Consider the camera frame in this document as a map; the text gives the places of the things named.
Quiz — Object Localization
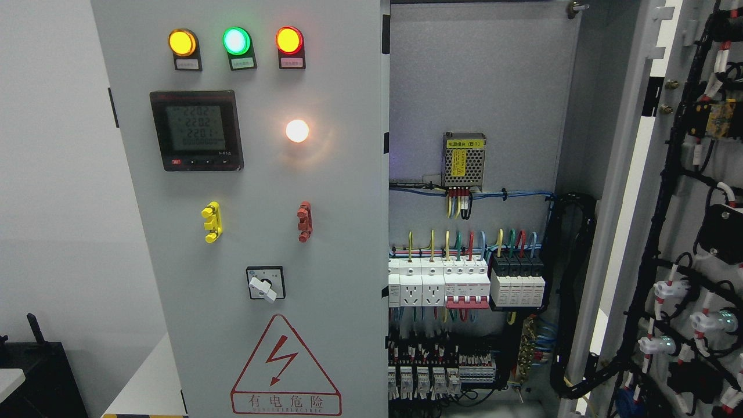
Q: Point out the black white surge protector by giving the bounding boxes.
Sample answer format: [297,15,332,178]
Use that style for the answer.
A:
[490,255,546,311]

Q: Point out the black right cable loom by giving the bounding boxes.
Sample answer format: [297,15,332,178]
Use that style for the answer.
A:
[546,193,630,400]

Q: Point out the red indicator lamp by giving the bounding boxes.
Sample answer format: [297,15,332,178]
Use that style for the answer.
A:
[275,26,306,69]

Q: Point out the white rotary selector switch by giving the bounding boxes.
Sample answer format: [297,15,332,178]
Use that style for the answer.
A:
[245,265,286,302]

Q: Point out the grey cabinet door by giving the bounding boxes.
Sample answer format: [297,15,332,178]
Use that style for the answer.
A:
[91,1,388,417]
[592,1,741,417]

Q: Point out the white glowing indicator lamp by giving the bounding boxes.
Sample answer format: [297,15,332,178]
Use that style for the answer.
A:
[286,119,309,143]

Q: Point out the black box at left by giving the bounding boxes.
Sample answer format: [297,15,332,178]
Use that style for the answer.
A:
[1,313,88,417]

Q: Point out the black digital power meter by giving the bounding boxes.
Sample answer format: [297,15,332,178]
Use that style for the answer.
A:
[149,90,244,172]

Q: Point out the red triangle danger label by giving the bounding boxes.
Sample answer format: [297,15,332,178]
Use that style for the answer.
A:
[230,314,342,416]

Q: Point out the white socket breaker row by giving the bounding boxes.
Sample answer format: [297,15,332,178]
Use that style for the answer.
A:
[388,256,490,309]

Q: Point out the grey cabinet body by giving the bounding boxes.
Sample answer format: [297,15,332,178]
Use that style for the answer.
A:
[380,0,680,418]

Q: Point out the red terminal post block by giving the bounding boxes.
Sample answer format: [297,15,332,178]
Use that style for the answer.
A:
[297,201,313,243]

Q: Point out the yellow indicator lamp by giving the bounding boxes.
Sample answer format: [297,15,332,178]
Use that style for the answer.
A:
[168,27,203,71]

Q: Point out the perforated metal power supply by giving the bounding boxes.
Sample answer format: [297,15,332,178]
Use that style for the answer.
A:
[441,132,486,188]

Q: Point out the green indicator lamp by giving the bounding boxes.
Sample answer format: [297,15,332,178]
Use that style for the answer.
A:
[221,26,257,71]

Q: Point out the lower relay terminal row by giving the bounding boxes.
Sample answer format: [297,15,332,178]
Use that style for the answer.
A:
[387,339,497,401]

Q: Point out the yellow terminal post block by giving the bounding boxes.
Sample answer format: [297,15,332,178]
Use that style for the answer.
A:
[201,201,223,244]

